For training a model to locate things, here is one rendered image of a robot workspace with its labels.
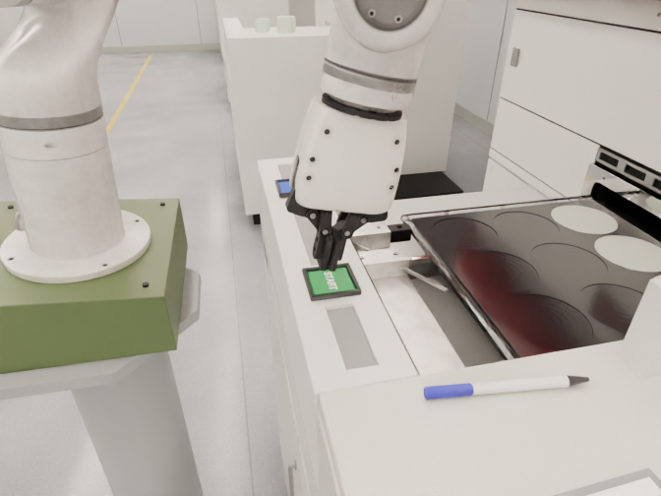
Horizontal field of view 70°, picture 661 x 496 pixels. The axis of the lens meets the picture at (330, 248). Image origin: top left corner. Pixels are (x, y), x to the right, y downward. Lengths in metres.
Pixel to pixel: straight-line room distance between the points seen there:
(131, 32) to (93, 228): 7.89
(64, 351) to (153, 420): 0.25
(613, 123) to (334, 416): 0.77
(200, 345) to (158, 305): 1.29
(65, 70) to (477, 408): 0.54
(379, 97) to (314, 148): 0.07
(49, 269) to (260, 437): 1.04
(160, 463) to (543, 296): 0.70
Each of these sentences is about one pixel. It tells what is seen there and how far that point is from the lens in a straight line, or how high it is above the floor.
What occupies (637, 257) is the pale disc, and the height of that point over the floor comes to 0.90.
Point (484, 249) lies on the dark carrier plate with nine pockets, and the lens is 0.74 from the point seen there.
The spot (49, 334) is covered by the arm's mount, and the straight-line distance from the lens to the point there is 0.69.
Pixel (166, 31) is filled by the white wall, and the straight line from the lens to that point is 8.47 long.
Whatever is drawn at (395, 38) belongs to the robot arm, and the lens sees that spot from 0.33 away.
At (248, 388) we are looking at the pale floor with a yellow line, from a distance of 1.73.
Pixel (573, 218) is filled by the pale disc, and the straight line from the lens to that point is 0.89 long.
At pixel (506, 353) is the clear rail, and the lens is 0.56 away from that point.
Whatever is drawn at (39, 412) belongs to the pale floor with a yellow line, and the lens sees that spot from 1.89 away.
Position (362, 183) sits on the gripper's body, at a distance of 0.45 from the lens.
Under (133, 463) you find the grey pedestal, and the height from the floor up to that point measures 0.53.
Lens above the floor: 1.27
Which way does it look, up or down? 32 degrees down
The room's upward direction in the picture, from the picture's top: straight up
